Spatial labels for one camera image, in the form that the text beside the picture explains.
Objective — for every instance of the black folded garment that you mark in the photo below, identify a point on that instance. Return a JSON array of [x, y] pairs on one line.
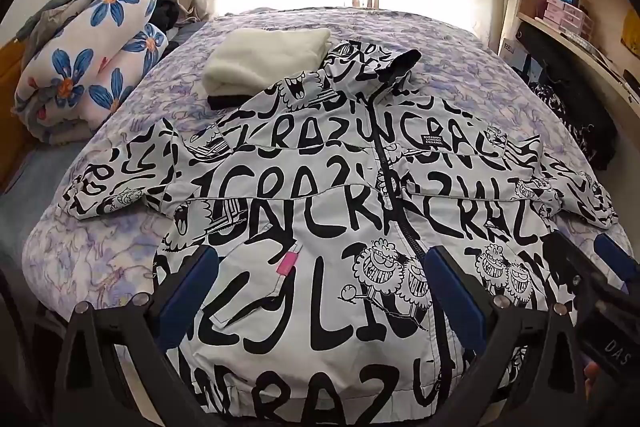
[[225, 103]]

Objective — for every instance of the white cardboard box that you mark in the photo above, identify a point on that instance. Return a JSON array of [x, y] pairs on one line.
[[514, 52]]

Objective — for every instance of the cream folded sweater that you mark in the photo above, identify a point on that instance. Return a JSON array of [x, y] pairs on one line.
[[265, 57]]

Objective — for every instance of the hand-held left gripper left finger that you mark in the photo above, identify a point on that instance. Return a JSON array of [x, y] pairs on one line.
[[190, 294]]

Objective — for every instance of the stack of pink boxes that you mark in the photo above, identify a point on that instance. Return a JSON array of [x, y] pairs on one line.
[[570, 17]]

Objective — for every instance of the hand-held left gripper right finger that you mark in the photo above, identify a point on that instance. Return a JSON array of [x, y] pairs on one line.
[[455, 299]]

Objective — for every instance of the white black lettered jacket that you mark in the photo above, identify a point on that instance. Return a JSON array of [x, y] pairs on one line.
[[325, 187]]

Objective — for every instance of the yellow packet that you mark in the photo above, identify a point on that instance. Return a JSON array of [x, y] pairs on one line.
[[631, 32]]

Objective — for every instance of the person's right hand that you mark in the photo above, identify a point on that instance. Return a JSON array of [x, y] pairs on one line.
[[592, 374]]

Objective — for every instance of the grey blue bed sheet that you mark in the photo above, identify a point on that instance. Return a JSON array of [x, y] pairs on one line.
[[35, 192]]

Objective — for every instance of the wooden headboard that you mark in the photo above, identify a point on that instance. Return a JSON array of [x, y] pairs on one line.
[[10, 107]]

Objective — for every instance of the blue flower pillows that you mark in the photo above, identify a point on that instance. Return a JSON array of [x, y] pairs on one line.
[[75, 72]]

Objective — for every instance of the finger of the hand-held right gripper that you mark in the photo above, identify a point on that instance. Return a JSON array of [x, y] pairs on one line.
[[565, 259], [612, 254]]

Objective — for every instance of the grey crumpled clothes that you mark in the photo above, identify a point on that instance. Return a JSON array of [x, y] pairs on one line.
[[65, 2]]

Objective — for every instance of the black white patterned garment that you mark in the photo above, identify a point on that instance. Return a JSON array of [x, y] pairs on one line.
[[575, 117]]

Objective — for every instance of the dark clothes pile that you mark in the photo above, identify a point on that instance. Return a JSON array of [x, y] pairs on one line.
[[167, 14]]

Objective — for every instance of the purple floral fleece blanket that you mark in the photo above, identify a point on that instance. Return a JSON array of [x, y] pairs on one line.
[[450, 57]]

